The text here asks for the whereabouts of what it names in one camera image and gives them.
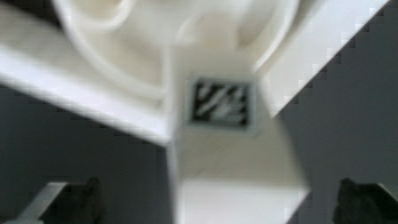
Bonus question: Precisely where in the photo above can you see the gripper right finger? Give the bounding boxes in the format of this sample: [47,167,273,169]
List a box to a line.
[337,178,398,224]

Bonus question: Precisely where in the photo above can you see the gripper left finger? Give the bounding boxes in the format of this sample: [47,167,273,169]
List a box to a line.
[6,178,106,224]

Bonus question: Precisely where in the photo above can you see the white stool leg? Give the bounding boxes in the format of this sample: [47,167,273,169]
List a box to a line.
[166,46,312,224]

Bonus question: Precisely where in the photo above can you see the white U-shaped fence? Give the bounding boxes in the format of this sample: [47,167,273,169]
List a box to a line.
[0,0,392,143]

